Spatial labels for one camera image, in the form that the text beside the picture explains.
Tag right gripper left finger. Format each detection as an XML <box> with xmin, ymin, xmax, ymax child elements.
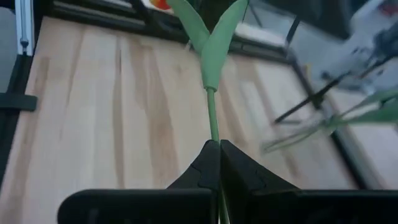
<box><xmin>57</xmin><ymin>139</ymin><xmax>221</xmax><ymax>224</ymax></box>

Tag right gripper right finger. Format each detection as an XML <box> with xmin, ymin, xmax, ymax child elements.
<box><xmin>220</xmin><ymin>139</ymin><xmax>398</xmax><ymax>224</ymax></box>

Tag black artificial tulip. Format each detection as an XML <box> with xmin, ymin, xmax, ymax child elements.
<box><xmin>261</xmin><ymin>88</ymin><xmax>398</xmax><ymax>155</ymax></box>

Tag yellow-red artificial tulip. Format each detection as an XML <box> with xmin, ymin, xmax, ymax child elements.
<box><xmin>148</xmin><ymin>0</ymin><xmax>250</xmax><ymax>224</ymax></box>

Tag silver aluminium extrusion bar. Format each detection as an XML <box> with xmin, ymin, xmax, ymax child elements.
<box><xmin>14</xmin><ymin>0</ymin><xmax>34</xmax><ymax>57</ymax></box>

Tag wooden shelf with black frame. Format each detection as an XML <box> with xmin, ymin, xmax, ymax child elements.
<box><xmin>272</xmin><ymin>14</ymin><xmax>355</xmax><ymax>125</ymax></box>

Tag black metal table frame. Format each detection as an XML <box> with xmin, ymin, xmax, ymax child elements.
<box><xmin>0</xmin><ymin>0</ymin><xmax>377</xmax><ymax>191</ymax></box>

